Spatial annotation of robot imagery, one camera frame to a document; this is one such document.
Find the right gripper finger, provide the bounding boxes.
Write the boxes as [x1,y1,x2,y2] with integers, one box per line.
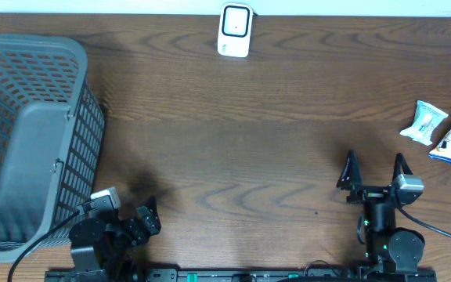
[336,150,363,190]
[392,153,413,180]

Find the mint wet wipes pack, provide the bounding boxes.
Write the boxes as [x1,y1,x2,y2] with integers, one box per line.
[399,100,448,146]

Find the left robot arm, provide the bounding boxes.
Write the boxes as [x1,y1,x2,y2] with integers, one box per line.
[44,195,161,282]

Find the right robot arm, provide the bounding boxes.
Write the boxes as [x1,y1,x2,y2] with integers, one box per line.
[337,150,425,278]

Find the white barcode scanner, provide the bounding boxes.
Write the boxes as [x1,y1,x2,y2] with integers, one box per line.
[217,2,254,58]

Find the grey plastic basket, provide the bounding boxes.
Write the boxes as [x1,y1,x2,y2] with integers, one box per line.
[0,34,105,262]

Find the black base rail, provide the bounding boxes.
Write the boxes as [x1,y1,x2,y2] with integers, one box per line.
[145,267,438,282]

